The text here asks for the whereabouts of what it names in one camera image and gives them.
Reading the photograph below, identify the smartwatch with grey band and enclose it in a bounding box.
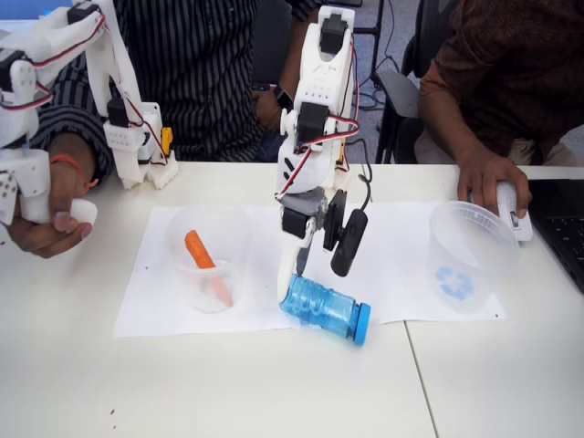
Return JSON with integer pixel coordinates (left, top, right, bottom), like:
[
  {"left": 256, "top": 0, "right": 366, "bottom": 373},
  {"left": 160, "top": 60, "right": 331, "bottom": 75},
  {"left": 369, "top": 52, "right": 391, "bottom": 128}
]
[{"left": 273, "top": 86, "right": 296, "bottom": 110}]

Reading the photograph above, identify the red thread wrist bracelet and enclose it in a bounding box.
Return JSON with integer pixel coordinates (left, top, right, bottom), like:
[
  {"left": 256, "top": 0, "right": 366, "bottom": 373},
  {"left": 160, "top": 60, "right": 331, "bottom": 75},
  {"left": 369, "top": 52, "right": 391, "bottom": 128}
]
[{"left": 48, "top": 154, "right": 100, "bottom": 189}]

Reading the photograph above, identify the black webcam cable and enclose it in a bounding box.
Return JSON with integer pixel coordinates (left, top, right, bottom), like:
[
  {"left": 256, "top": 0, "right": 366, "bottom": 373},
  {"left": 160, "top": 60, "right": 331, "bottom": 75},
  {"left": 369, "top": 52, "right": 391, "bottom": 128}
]
[{"left": 357, "top": 136, "right": 374, "bottom": 214}]

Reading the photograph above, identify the black desk leg frame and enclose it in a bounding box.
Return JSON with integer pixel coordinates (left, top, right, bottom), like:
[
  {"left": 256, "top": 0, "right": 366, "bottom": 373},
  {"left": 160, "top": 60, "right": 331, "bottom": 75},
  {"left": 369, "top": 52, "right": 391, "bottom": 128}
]
[{"left": 353, "top": 0, "right": 385, "bottom": 77}]

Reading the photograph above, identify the bare forearm of brown-shirt person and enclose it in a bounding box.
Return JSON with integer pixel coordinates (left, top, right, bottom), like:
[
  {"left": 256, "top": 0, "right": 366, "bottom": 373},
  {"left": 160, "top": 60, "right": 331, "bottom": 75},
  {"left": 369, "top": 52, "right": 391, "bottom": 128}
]
[{"left": 418, "top": 89, "right": 506, "bottom": 165}]

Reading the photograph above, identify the black gripper webcam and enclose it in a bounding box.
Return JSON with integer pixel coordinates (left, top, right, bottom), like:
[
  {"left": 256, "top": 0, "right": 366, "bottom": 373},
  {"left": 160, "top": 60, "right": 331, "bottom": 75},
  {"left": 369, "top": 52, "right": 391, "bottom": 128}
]
[{"left": 320, "top": 188, "right": 370, "bottom": 278}]

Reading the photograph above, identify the orange carrot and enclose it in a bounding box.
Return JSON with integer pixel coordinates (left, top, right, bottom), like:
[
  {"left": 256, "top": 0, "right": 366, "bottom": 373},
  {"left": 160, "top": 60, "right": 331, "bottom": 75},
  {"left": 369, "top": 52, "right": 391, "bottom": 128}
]
[{"left": 184, "top": 230, "right": 235, "bottom": 308}]

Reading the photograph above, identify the right forearm in striped sleeve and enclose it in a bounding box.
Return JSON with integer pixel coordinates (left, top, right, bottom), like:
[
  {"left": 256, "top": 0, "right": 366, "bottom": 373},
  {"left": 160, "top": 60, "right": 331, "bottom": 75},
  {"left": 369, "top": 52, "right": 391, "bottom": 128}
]
[{"left": 26, "top": 58, "right": 115, "bottom": 170}]

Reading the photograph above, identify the blue plastic bottle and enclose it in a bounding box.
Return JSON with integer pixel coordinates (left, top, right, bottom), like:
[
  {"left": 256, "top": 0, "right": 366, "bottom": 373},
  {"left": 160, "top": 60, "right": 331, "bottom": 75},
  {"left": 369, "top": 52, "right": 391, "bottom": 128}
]
[{"left": 278, "top": 273, "right": 373, "bottom": 346}]

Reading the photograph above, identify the right hand of striped-shirt person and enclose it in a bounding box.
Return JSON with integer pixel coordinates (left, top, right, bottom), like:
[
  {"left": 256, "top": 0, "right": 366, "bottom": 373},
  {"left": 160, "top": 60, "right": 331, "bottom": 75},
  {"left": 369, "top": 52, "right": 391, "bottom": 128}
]
[{"left": 6, "top": 162, "right": 99, "bottom": 260}]

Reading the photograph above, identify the bare left forearm of striped-shirt person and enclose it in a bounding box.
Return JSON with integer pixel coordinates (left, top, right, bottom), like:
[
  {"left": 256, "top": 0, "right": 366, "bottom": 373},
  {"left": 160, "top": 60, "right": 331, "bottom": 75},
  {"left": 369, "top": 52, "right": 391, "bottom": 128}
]
[{"left": 277, "top": 8, "right": 320, "bottom": 92}]

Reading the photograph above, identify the person in brown shirt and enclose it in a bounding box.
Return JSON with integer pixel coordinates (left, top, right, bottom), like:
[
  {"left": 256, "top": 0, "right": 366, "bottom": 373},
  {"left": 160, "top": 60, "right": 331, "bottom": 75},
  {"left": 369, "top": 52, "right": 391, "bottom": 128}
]
[{"left": 417, "top": 0, "right": 584, "bottom": 168}]

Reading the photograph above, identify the white computer mouse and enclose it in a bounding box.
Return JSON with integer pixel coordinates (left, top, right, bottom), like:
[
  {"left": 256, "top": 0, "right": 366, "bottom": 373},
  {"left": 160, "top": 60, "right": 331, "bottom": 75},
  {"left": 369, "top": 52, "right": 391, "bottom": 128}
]
[{"left": 467, "top": 181, "right": 534, "bottom": 244}]

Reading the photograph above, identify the hand of brown-shirt person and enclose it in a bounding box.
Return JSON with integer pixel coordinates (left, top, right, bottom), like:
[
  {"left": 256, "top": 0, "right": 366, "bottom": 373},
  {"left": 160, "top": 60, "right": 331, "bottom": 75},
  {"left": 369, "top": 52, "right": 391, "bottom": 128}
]
[{"left": 455, "top": 152, "right": 534, "bottom": 223}]

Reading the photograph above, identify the clear plastic cup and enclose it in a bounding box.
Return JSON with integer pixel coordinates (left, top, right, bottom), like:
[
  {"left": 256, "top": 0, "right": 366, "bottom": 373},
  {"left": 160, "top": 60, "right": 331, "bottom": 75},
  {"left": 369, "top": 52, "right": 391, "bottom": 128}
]
[{"left": 163, "top": 204, "right": 253, "bottom": 315}]

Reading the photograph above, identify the left hand of striped-shirt person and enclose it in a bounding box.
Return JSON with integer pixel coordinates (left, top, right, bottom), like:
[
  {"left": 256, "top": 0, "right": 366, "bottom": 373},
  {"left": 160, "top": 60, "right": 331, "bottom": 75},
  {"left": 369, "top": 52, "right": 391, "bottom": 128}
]
[{"left": 253, "top": 89, "right": 287, "bottom": 133}]

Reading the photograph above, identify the clear plastic deli container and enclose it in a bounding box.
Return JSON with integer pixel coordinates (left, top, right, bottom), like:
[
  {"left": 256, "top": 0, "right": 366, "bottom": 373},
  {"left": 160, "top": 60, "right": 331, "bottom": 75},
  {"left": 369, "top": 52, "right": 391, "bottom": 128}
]
[{"left": 423, "top": 200, "right": 521, "bottom": 316}]

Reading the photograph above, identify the black laptop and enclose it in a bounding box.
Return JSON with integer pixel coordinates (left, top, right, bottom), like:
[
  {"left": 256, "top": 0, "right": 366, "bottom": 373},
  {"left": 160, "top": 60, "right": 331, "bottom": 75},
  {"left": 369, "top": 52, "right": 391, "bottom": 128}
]
[{"left": 524, "top": 179, "right": 584, "bottom": 296}]

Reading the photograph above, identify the white leader robot arm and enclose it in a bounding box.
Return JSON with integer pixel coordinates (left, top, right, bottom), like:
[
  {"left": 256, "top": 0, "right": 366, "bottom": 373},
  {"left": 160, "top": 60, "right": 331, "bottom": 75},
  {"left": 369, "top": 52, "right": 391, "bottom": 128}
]
[{"left": 0, "top": 0, "right": 180, "bottom": 227}]

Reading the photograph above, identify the white paper sheet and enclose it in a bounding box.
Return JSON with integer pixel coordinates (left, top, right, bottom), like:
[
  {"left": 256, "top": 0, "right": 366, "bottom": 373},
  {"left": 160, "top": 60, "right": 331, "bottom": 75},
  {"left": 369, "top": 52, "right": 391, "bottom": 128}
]
[{"left": 111, "top": 203, "right": 507, "bottom": 339}]

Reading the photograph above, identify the person in striped shirt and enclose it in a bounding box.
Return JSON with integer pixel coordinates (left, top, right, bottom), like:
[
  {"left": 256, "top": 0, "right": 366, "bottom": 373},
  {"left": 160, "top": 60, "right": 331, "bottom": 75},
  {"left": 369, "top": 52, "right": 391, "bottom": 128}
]
[{"left": 26, "top": 0, "right": 329, "bottom": 164}]

